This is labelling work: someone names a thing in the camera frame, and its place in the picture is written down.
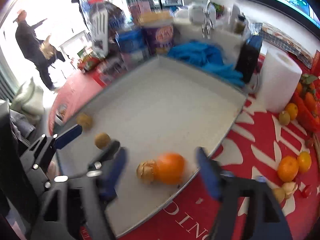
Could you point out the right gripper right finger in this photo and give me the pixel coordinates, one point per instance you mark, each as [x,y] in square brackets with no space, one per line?
[264,218]

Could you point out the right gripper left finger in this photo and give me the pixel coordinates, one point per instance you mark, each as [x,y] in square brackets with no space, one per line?
[80,203]

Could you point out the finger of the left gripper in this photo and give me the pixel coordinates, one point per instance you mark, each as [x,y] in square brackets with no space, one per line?
[68,136]
[104,159]

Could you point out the red cherry tomato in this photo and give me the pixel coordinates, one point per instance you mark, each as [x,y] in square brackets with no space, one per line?
[307,191]
[309,143]

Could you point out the large orange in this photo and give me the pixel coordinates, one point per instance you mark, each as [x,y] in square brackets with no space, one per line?
[170,168]

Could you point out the small yellow orange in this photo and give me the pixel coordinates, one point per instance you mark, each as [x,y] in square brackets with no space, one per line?
[304,162]

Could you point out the grey white tray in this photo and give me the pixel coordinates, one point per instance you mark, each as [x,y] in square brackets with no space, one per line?
[161,106]

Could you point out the person in black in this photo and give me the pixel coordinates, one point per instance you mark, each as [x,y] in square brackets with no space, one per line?
[30,47]

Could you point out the green brown fruit by roll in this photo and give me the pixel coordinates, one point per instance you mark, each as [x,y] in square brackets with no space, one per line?
[284,118]

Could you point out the orange beside basket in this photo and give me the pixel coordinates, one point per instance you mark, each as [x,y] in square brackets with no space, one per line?
[292,110]

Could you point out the blue snack package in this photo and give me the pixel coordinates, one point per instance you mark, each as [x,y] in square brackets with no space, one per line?
[130,41]

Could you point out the red plastic fruit basket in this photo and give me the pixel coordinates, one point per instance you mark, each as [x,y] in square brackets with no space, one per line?
[307,101]

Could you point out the purple instant cup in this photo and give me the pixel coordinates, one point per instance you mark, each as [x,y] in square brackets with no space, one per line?
[158,30]

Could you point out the white paper towel roll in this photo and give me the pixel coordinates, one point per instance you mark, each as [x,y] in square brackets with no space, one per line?
[279,77]

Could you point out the blue rubber gloves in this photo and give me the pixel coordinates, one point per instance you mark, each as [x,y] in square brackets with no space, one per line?
[208,58]

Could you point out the black speaker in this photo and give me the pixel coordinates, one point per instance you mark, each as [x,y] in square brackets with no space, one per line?
[248,57]

